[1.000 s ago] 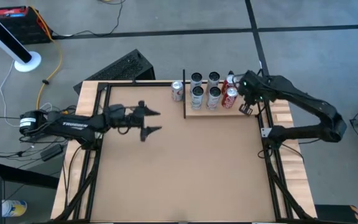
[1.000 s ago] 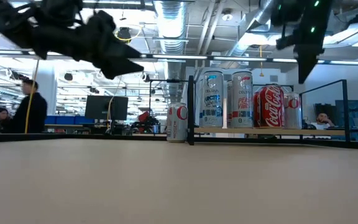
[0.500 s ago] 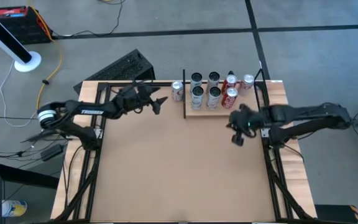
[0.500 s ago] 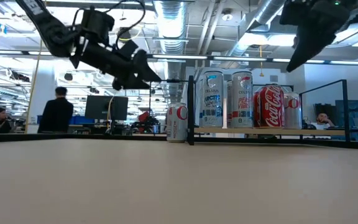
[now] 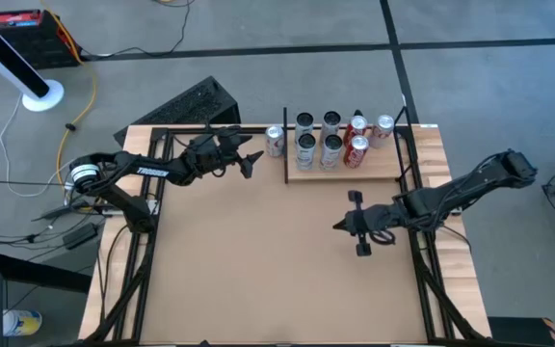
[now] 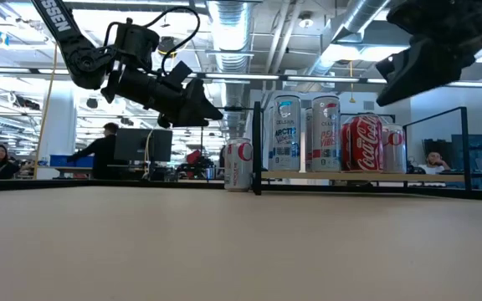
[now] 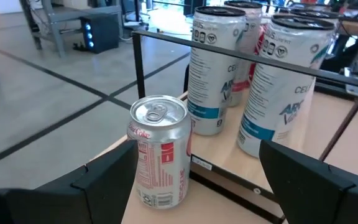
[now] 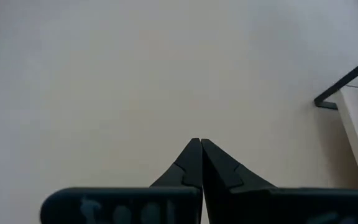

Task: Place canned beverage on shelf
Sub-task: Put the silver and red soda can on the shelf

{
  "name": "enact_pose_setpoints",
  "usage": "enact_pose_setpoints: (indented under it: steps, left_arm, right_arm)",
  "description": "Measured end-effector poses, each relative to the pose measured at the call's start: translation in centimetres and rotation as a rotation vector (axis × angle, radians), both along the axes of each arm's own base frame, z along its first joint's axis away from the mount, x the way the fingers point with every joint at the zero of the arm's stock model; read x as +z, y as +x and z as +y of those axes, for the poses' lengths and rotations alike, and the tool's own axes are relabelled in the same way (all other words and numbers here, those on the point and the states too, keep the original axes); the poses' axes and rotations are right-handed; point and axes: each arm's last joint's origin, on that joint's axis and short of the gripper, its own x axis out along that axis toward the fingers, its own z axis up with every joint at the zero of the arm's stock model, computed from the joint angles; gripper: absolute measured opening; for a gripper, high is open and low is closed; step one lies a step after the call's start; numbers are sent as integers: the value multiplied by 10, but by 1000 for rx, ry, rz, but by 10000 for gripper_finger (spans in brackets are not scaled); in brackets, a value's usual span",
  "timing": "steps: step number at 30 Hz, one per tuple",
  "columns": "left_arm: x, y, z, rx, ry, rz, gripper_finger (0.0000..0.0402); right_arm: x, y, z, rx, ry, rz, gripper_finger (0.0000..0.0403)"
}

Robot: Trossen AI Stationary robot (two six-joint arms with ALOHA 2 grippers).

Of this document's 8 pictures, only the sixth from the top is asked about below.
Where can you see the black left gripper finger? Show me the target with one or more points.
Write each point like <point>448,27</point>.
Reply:
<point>201,108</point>

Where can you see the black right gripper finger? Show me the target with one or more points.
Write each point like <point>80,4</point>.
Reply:
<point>421,67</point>

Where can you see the silver Diet Coke can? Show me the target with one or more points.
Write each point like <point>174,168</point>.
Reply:
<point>395,150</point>
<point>238,167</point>

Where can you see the tall Celsius can blue print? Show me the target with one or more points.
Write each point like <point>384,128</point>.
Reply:
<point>268,142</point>
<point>286,138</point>

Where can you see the red Coca-Cola can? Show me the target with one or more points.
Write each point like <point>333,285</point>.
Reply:
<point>345,146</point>
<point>366,144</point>

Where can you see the tall Celsius can pink print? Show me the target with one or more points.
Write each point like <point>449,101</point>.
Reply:
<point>308,142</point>
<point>326,138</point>

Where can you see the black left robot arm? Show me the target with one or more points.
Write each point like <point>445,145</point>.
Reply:
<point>69,37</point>

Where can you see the wooden shelf board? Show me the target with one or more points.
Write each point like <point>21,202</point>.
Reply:
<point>433,177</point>

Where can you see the black computer monitor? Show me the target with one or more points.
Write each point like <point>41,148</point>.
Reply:
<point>140,144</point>
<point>473,152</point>

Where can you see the blue storage bin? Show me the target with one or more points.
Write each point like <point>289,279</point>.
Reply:
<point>61,161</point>
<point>84,161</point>

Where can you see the black metal shelf frame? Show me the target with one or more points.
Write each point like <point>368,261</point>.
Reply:
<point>257,146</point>

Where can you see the silver ventilation duct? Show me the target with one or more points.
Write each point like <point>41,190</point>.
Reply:
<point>230,33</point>

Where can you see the black aluminium table frame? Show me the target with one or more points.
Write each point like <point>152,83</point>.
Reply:
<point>98,184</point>

